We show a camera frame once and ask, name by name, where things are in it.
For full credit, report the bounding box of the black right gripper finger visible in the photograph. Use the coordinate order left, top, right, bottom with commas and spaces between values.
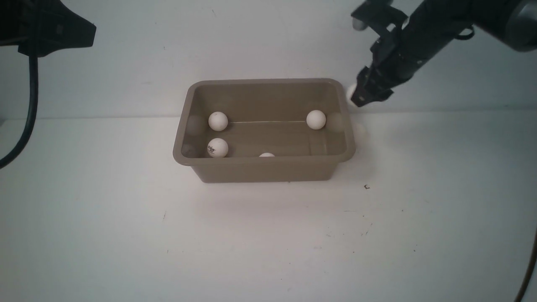
350, 88, 394, 108

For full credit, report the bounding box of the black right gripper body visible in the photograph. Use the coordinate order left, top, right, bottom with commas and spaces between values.
357, 38, 420, 94

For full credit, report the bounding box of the plain white ball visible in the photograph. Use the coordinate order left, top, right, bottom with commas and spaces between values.
208, 112, 229, 132
346, 82, 357, 107

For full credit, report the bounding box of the white ball red-black logo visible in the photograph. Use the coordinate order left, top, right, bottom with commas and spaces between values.
207, 138, 229, 158

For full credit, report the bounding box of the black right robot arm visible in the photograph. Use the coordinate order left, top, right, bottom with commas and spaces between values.
347, 0, 536, 107

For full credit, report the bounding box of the tan plastic bin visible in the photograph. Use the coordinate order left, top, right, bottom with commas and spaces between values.
173, 78, 356, 183

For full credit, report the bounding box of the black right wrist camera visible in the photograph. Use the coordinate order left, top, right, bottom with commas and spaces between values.
351, 0, 408, 37

